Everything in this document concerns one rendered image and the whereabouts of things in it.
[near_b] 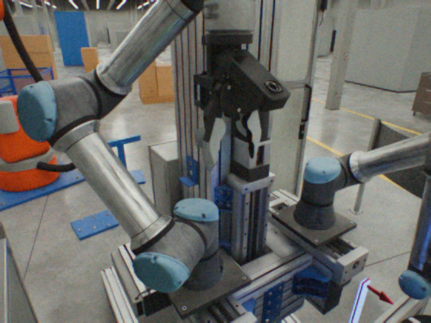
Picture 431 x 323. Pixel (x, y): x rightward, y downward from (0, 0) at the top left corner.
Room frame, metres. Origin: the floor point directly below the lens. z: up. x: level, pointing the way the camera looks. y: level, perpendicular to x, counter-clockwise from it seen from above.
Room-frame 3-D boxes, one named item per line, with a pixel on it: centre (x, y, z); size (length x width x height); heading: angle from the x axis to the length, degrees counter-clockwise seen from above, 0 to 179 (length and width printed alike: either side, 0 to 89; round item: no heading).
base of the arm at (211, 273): (0.66, 0.05, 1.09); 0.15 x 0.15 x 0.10
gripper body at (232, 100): (0.49, -0.02, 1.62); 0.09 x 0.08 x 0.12; 34
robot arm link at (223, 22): (0.48, -0.02, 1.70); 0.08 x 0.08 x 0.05
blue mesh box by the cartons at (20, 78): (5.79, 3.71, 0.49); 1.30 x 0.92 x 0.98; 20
